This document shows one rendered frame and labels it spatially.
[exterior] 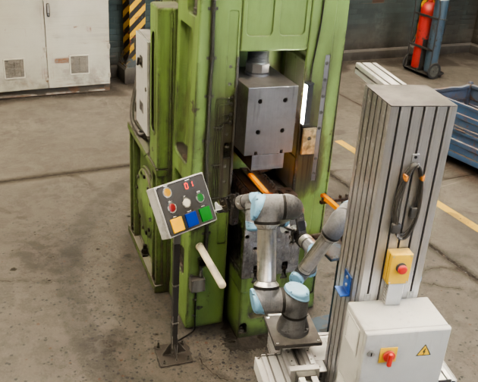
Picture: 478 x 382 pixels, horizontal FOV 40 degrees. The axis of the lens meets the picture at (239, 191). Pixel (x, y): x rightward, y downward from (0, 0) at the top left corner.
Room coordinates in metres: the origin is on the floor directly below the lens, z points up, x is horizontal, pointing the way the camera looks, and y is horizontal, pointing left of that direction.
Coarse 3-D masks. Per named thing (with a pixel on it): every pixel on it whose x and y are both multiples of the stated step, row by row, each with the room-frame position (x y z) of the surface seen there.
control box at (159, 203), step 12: (180, 180) 3.23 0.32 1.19; (192, 180) 3.28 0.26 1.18; (204, 180) 3.33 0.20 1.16; (156, 192) 3.10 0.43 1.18; (180, 192) 3.20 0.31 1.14; (192, 192) 3.24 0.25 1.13; (204, 192) 3.29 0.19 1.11; (156, 204) 3.09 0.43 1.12; (168, 204) 3.11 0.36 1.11; (180, 204) 3.16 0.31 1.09; (192, 204) 3.20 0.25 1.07; (204, 204) 3.25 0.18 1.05; (156, 216) 3.09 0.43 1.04; (168, 216) 3.07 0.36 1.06; (168, 228) 3.04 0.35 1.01; (192, 228) 3.13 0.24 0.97
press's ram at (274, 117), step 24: (240, 72) 3.77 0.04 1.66; (240, 96) 3.58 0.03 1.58; (264, 96) 3.51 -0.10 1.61; (288, 96) 3.56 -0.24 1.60; (240, 120) 3.56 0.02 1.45; (264, 120) 3.51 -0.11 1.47; (288, 120) 3.56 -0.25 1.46; (240, 144) 3.53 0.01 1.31; (264, 144) 3.51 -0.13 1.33; (288, 144) 3.57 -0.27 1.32
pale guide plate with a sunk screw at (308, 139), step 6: (306, 132) 3.74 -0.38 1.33; (312, 132) 3.76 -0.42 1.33; (306, 138) 3.74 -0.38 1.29; (312, 138) 3.76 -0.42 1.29; (300, 144) 3.75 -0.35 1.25; (306, 144) 3.75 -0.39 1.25; (312, 144) 3.76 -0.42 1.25; (300, 150) 3.74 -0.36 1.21; (306, 150) 3.75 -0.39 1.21; (312, 150) 3.76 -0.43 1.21
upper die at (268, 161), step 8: (240, 152) 3.66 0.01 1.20; (280, 152) 3.56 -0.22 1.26; (248, 160) 3.53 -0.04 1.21; (256, 160) 3.50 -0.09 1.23; (264, 160) 3.52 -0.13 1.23; (272, 160) 3.54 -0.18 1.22; (280, 160) 3.55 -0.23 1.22; (256, 168) 3.50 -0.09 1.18; (264, 168) 3.52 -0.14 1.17; (272, 168) 3.54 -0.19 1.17
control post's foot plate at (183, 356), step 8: (168, 344) 3.24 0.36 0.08; (184, 344) 3.34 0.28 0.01; (160, 352) 3.24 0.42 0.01; (168, 352) 3.23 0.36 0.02; (176, 352) 3.20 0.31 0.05; (184, 352) 3.26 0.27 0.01; (160, 360) 3.17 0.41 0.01; (168, 360) 3.18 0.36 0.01; (176, 360) 3.18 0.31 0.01; (184, 360) 3.19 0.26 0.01; (192, 360) 3.19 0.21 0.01
